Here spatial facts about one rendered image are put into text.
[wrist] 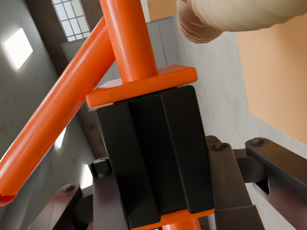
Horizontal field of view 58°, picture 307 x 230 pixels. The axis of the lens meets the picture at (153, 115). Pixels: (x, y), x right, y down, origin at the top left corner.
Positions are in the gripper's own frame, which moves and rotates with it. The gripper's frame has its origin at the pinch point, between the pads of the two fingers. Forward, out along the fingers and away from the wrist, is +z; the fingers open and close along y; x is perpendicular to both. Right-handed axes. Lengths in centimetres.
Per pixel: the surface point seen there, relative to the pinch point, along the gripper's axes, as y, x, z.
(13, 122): -283, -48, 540
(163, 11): 23, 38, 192
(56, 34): -235, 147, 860
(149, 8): 13, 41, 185
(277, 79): 12.8, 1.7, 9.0
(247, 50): 12.9, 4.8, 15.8
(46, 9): -235, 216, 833
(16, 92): -283, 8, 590
